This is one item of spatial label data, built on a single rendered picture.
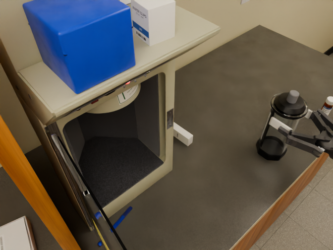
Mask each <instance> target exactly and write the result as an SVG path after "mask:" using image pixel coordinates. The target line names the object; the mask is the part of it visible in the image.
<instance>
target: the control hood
mask: <svg viewBox="0 0 333 250"><path fill-rule="evenodd" d="M132 30H133V28H132ZM220 31H221V28H220V27H219V26H217V25H215V24H213V23H211V22H209V21H207V20H205V19H203V18H201V17H199V16H197V15H195V14H193V13H191V12H189V11H187V10H185V9H183V8H181V7H179V6H175V37H173V38H170V39H168V40H165V41H162V42H160V43H157V44H155V45H152V46H149V45H148V44H146V43H145V42H144V41H143V40H141V39H140V38H139V37H138V36H136V35H135V34H134V32H133V41H134V52H135V62H136V64H135V66H133V67H131V68H129V69H127V70H125V71H123V72H121V73H119V74H117V75H115V76H113V77H111V78H109V79H107V80H105V81H103V82H101V83H99V84H97V85H95V86H93V87H91V88H89V89H87V90H85V91H83V92H81V93H79V94H76V93H74V92H73V91H72V90H71V89H70V88H69V87H68V86H67V85H66V84H65V83H64V82H63V81H62V80H61V79H60V78H59V77H58V76H57V75H56V74H55V73H54V72H53V71H52V70H51V69H50V68H49V67H48V66H47V65H46V64H45V63H44V62H43V61H42V62H39V63H37V64H34V65H32V66H29V67H27V68H24V69H22V70H20V71H18V72H19V73H17V75H18V77H19V79H20V81H21V83H22V85H23V87H24V89H25V92H26V94H27V96H28V98H29V100H30V102H31V104H32V106H33V109H34V111H35V113H36V115H37V117H38V119H39V120H40V122H41V123H42V124H43V125H46V126H48V125H50V124H52V123H53V122H55V121H57V120H59V119H61V118H63V117H65V116H66V115H67V114H69V113H70V112H71V111H73V110H75V109H77V108H78V107H80V106H82V105H84V104H86V103H88V102H90V101H92V100H94V99H96V98H98V97H100V96H102V95H103V94H105V93H107V92H109V91H111V90H113V89H115V88H117V87H119V86H121V85H123V84H125V83H126V82H128V81H130V80H132V79H134V78H136V77H138V76H140V75H142V74H144V73H146V72H148V71H150V70H151V69H153V68H155V67H157V66H159V65H161V64H163V63H165V62H167V61H168V62H169V61H171V60H173V59H175V58H177V57H179V56H181V55H183V54H185V53H186V52H188V51H190V50H191V49H193V48H195V47H196V46H198V45H200V44H202V43H203V42H205V41H207V40H208V39H210V38H212V37H213V36H215V35H217V34H219V32H220ZM165 64H166V63H165Z"/></svg>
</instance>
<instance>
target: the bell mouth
mask: <svg viewBox="0 0 333 250"><path fill-rule="evenodd" d="M140 88H141V84H140V83H139V84H137V85H135V86H134V87H132V88H130V89H128V90H126V91H124V92H122V93H121V94H119V95H117V96H115V97H113V98H111V99H109V100H108V101H106V102H104V103H102V104H100V105H98V106H96V107H95V108H93V109H91V110H89V111H87V112H88V113H95V114H100V113H109V112H113V111H116V110H119V109H121V108H123V107H125V106H127V105H129V104H130V103H131V102H132V101H134V99H135V98H136V97H137V96H138V94H139V92H140Z"/></svg>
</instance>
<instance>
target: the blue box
mask: <svg viewBox="0 0 333 250"><path fill-rule="evenodd" d="M23 9H24V12H25V14H26V17H27V20H28V22H29V23H28V24H29V25H30V28H31V30H32V33H33V36H34V38H35V41H36V44H37V46H38V49H39V52H40V54H41V57H42V60H43V62H44V63H45V64H46V65H47V66H48V67H49V68H50V69H51V70H52V71H53V72H54V73H55V74H56V75H57V76H58V77H59V78H60V79H61V80H62V81H63V82H64V83H65V84H66V85H67V86H68V87H69V88H70V89H71V90H72V91H73V92H74V93H76V94H79V93H81V92H83V91H85V90H87V89H89V88H91V87H93V86H95V85H97V84H99V83H101V82H103V81H105V80H107V79H109V78H111V77H113V76H115V75H117V74H119V73H121V72H123V71H125V70H127V69H129V68H131V67H133V66H135V64H136V62H135V52H134V41H133V30H132V28H133V26H132V20H131V9H130V7H129V6H128V5H126V4H124V3H122V2H120V1H119V0H33V1H29V2H26V3H24V4H23Z"/></svg>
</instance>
